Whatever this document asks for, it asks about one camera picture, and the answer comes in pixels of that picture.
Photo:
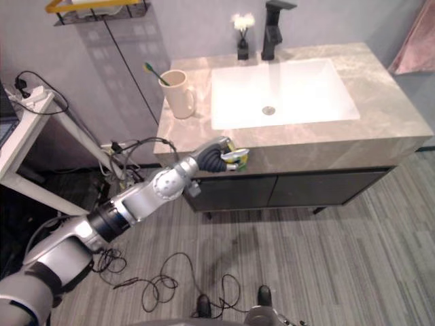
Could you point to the silver sink drain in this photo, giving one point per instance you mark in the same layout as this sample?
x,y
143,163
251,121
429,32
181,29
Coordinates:
x,y
268,110

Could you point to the white power strip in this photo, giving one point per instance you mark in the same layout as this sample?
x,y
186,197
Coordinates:
x,y
32,96

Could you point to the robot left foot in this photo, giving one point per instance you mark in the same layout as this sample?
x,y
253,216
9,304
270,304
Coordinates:
x,y
204,304

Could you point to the green yellow toothbrush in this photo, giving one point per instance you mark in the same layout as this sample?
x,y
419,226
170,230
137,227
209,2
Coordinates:
x,y
154,72

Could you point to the black basin faucet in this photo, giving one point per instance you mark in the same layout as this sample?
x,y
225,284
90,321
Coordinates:
x,y
274,30

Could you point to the black vase white flowers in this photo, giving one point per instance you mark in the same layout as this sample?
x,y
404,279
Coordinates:
x,y
243,34

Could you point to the beige ceramic mug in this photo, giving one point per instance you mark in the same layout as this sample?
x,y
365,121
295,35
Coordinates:
x,y
177,94

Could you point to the white side table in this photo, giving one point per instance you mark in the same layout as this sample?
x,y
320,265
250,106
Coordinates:
x,y
23,136

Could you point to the yellow clothes hanger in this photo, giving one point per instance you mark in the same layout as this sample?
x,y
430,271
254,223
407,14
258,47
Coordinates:
x,y
78,4

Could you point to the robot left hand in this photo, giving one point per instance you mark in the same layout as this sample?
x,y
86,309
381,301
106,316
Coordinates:
x,y
213,157

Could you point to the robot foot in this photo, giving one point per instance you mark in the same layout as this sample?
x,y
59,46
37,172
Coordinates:
x,y
204,304
264,294

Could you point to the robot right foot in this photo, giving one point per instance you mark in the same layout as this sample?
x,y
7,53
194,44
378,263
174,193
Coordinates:
x,y
264,294

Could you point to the white rectangular sink basin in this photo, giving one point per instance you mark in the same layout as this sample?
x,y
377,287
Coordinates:
x,y
282,91

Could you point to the marble top vanity cabinet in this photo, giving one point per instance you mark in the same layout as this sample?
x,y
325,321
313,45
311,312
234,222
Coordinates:
x,y
306,142

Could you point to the silver robot right leg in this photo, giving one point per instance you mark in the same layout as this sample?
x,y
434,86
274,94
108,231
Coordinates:
x,y
268,316

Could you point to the pink towel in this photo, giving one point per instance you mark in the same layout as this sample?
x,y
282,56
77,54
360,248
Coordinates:
x,y
416,40

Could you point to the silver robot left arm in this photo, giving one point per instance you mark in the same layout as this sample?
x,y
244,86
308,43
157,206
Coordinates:
x,y
102,220

